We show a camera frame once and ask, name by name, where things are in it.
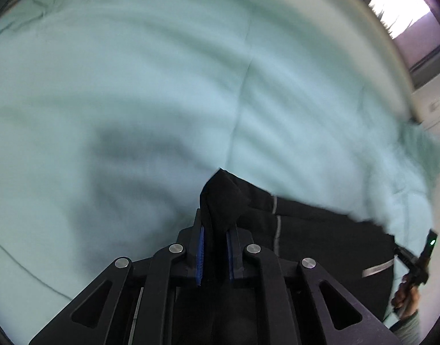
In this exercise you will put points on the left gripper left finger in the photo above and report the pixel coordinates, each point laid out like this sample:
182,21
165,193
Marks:
130,302

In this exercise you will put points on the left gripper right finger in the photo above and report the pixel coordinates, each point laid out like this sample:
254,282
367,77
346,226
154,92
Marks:
283,302

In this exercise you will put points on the black hooded jacket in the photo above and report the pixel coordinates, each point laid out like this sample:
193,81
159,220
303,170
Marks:
359,255

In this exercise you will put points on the person's right hand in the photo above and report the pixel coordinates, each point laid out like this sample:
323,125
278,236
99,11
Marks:
406,298

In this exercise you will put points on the mint green quilted comforter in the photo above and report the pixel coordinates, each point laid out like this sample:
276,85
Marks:
114,113

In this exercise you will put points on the dark framed window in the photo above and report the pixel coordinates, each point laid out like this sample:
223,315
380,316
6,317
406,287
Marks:
414,26

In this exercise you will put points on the white wall outlet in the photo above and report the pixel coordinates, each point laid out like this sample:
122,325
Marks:
434,105

